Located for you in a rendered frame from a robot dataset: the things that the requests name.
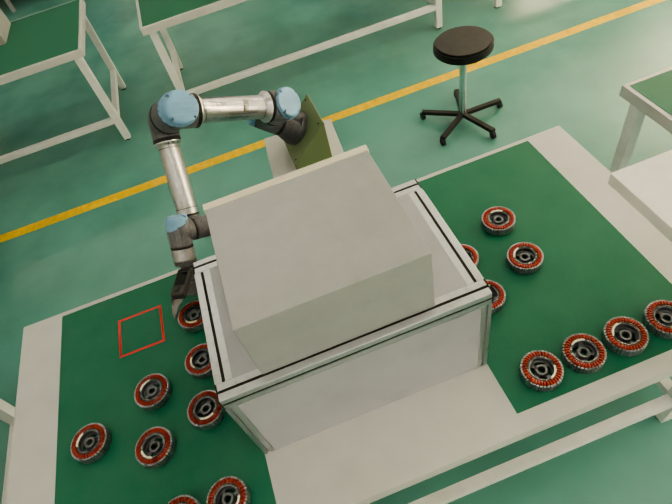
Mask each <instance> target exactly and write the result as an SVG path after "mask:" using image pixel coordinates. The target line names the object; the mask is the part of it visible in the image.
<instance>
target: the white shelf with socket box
mask: <svg viewBox="0 0 672 504"><path fill-rule="evenodd" d="M608 184H609V185H610V186H611V187H612V188H613V189H614V190H616V191H617V192H618V193H619V194H620V195H621V196H622V197H623V198H624V199H625V200H626V201H627V202H629V203H630V204H631V205H632V206H633V207H634V208H635V209H636V210H637V211H638V212H639V213H640V214H641V215H643V216H644V217H645V218H646V219H647V220H648V221H649V222H650V223H651V224H652V225H653V226H654V227H656V228H657V229H658V230H659V231H660V232H661V233H662V234H663V235H664V236H665V237H666V238H667V239H668V240H670V241H671V242H672V150H669V151H667V152H664V153H662V154H659V155H657V156H654V157H651V158H649V159H646V160H644V161H641V162H638V163H636V164H633V165H631V166H628V167H626V168H623V169H620V170H618V171H615V172H613V173H611V174H610V177H609V181H608Z"/></svg>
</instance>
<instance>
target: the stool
mask: <svg viewBox="0 0 672 504"><path fill-rule="evenodd" d="M493 49H494V37H493V35H492V34H491V33H490V32H489V31H488V30H486V29H484V28H481V27H477V26H460V27H455V28H451V29H449V30H446V31H444V32H443V33H441V34H440V35H439V36H438V37H437V38H436V39H435V41H434V43H433V53H434V56H435V57H436V58H437V59H438V60H440V61H441V62H443V63H446V64H450V65H457V66H458V65H459V89H454V97H455V98H456V102H457V106H458V110H459V111H451V110H425V109H423V110H422V112H421V113H420V117H421V119H422V120H424V119H426V116H425V115H433V116H456V118H455V119H454V120H453V121H452V123H451V124H450V125H449V126H448V127H447V129H446V130H445V131H444V132H443V134H442V135H441V136H440V144H441V145H442V146H444V145H446V138H447V137H448V136H449V135H450V133H451V132H452V131H453V130H454V128H455V127H456V126H457V125H458V124H459V122H460V121H461V120H462V119H463V118H465V119H466V120H468V121H470V122H472V123H474V124H475V125H477V126H479V127H481V128H483V129H484V130H486V131H488V132H490V133H489V134H490V137H491V139H494V138H496V136H497V135H496V132H495V130H496V129H495V128H494V127H492V126H490V125H489V124H487V123H485V122H483V121H481V120H479V119H478V118H476V117H474V116H472V115H470V114H472V113H475V112H478V111H480V110H483V109H486V108H489V107H492V106H494V105H496V106H497V108H498V109H499V108H502V107H503V104H502V101H501V99H500V98H497V99H494V100H491V101H488V102H486V103H483V104H480V105H477V106H475V107H472V108H469V109H466V87H467V65H469V64H473V63H477V62H479V61H481V60H483V59H484V58H486V57H487V56H489V55H490V54H491V52H492V51H493Z"/></svg>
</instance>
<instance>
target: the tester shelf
mask: <svg viewBox="0 0 672 504"><path fill-rule="evenodd" d="M391 189H392V190H393V192H394V194H395V195H396V197H397V198H398V200H399V202H400V203H401V205H402V206H403V208H404V210H405V211H406V213H407V214H408V216H409V218H410V219H411V221H412V222H413V224H414V226H415V227H416V229H417V230H418V232H419V234H420V235H421V237H422V239H423V240H424V242H425V243H426V245H427V247H428V248H429V250H430V251H431V253H432V268H433V284H434V300H435V306H434V307H432V308H429V309H427V310H424V311H422V312H419V313H416V314H414V315H411V316H409V317H406V318H404V319H401V320H399V321H396V322H394V323H391V324H389V325H386V326H384V327H381V328H379V329H376V330H374V331H371V332H369V333H366V334H364V335H361V336H359V337H356V338H353V339H351V340H348V341H346V342H343V343H341V344H338V345H336V346H333V347H331V348H328V349H326V350H323V351H321V352H318V353H316V354H313V355H311V356H308V357H306V358H303V359H301V360H298V361H296V362H293V363H290V364H288V365H285V366H283V367H280V368H278V369H275V370H273V371H270V372H268V373H265V374H262V373H261V372H260V370H259V369H258V367H257V366H256V364H255V363H254V361H253V360H252V358H251V357H250V355H249V354H248V352H247V351H246V349H245V348H244V346H243V345H242V343H241V342H240V340H239V339H238V337H237V336H236V334H235V333H234V331H233V329H232V325H231V321H230V316H229V312H228V308H227V303H226V299H225V295H224V290H223V286H222V282H221V277H220V273H219V269H218V264H217V260H216V256H215V255H213V256H210V257H207V258H205V259H202V260H199V261H197V262H194V263H192V266H193V271H194V277H195V282H196V287H197V293H198V298H199V304H200V309H201V314H202V320H203V325H204V331H205V336H206V341H207V347H208V352H209V358H210V363H211V368H212V374H213V379H214V385H215V390H216V396H217V401H218V403H219V404H220V405H221V407H222V408H223V409H224V410H226V409H228V408H231V407H233V406H236V405H238V404H241V403H243V402H246V401H248V400H251V399H253V398H256V397H258V396H261V395H263V394H266V393H268V392H271V391H273V390H276V389H278V388H281V387H283V386H286V385H288V384H291V383H293V382H296V381H298V380H301V379H303V378H306V377H308V376H311V375H313V374H316V373H318V372H321V371H323V370H326V369H328V368H331V367H333V366H336V365H338V364H341V363H343V362H346V361H348V360H351V359H353V358H356V357H358V356H361V355H363V354H366V353H368V352H371V351H373V350H376V349H378V348H381V347H383V346H386V345H388V344H391V343H393V342H396V341H398V340H401V339H403V338H406V337H408V336H411V335H413V334H416V333H418V332H421V331H423V330H426V329H428V328H431V327H433V326H436V325H438V324H441V323H443V322H446V321H448V320H451V319H453V318H456V317H458V316H461V315H463V314H466V313H468V312H471V311H473V310H476V309H478V308H481V307H483V306H486V305H488V304H491V303H493V296H494V292H493V291H492V289H491V288H490V286H489V285H488V283H487V282H486V280H485V279H484V278H483V276H482V275H481V273H480V272H479V270H478V269H477V268H476V266H475V265H474V263H473V262H472V260H471V259H470V257H469V256H468V254H467V253H466V252H465V250H464V249H463V247H462V246H461V244H460V243H459V241H458V240H457V238H456V237H455V235H454V234H453V233H452V231H451V230H450V228H449V227H448V225H447V224H446V222H445V221H444V219H443V218H442V217H441V215H440V214H439V212H438V211H437V209H436V208H435V206H434V205H433V203H432V202H431V201H430V199H429V198H428V196H427V195H426V193H425V192H424V190H423V189H422V187H421V186H420V184H419V183H418V182H417V180H416V179H414V180H411V181H409V182H406V183H403V184H401V185H398V186H395V187H393V188H391Z"/></svg>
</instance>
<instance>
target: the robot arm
mask: <svg viewBox="0 0 672 504"><path fill-rule="evenodd" d="M300 108H301V103H300V99H299V97H298V95H297V93H296V92H295V91H294V90H293V89H291V88H289V87H281V88H279V89H278V90H271V91H261V92H260V93H259V94H258V95H250V96H221V97H199V96H198V94H196V93H189V92H187V91H185V90H180V89H177V90H172V91H169V92H167V93H165V94H164V95H163V96H162V97H161V98H160V99H159V100H158V101H157V102H156V103H154V104H153V105H152V106H151V108H150V109H149V112H148V125H149V130H150V134H151V137H152V141H153V144H154V146H155V147H156V148H158V150H159V154H160V157H161V161H162V164H163V168H164V171H165V174H166V178H167V181H168V185H169V188H170V191H171V195H172V198H173V202H174V205H175V209H176V212H177V215H172V216H169V217H167V218H166V219H165V227H166V233H167V236H168V240H169V245H170V249H171V255H172V258H173V261H174V264H175V267H181V269H179V270H178V271H177V275H176V278H175V281H174V285H173V288H172V291H171V294H170V296H171V304H172V312H173V316H174V318H175V319H176V317H177V315H178V309H179V308H180V304H181V303H182V302H183V298H186V296H187V295H192V296H195V295H196V294H195V293H197V287H196V282H195V277H194V271H193V266H192V263H194V262H197V259H196V254H195V249H194V245H193V240H197V239H200V238H204V237H208V236H211V234H210V229H209V225H208V221H207V216H206V215H202V216H200V215H199V211H198V208H197V204H196V201H195V197H194V194H193V190H192V187H191V183H190V180H189V176H188V173H187V169H186V166H185V162H184V159H183V155H182V152H181V148H180V142H181V137H180V130H181V129H190V128H200V127H201V126H202V124H203V123H210V122H225V121H240V120H246V122H247V124H248V125H251V126H253V127H256V128H258V129H261V130H264V131H266V132H269V133H272V134H274V135H277V136H278V137H280V138H281V139H282V140H283V141H284V142H286V143H287V144H289V145H292V146H294V145H297V144H298V143H299V142H300V141H301V139H302V138H303V136H304V134H305V131H306V128H307V123H308V117H307V114H306V112H305V111H302V110H300Z"/></svg>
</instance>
